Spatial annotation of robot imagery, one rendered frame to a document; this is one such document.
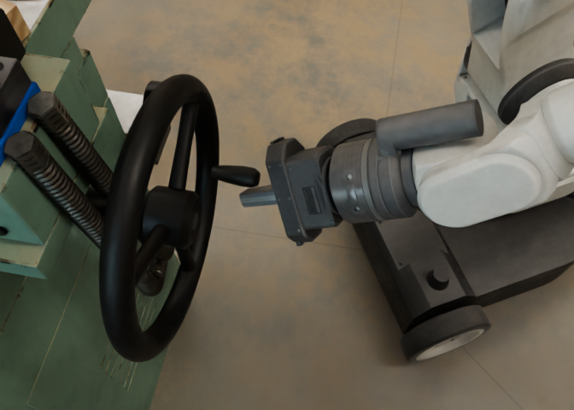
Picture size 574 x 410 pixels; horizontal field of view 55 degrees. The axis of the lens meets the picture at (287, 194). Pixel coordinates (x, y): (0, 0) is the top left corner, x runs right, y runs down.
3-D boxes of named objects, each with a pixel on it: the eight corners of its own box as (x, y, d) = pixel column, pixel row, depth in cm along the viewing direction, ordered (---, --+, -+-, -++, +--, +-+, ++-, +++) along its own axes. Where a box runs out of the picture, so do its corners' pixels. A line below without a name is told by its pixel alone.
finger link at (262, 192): (250, 194, 69) (293, 187, 66) (237, 202, 67) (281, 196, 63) (247, 181, 69) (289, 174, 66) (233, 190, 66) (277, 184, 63)
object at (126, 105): (159, 166, 92) (149, 137, 86) (90, 154, 94) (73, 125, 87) (173, 125, 97) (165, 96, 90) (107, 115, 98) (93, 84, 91)
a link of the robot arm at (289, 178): (318, 225, 70) (408, 215, 64) (284, 258, 62) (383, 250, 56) (291, 130, 67) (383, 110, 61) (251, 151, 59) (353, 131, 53)
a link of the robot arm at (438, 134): (405, 175, 65) (506, 161, 59) (386, 237, 58) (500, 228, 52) (372, 92, 59) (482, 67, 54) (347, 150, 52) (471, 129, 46)
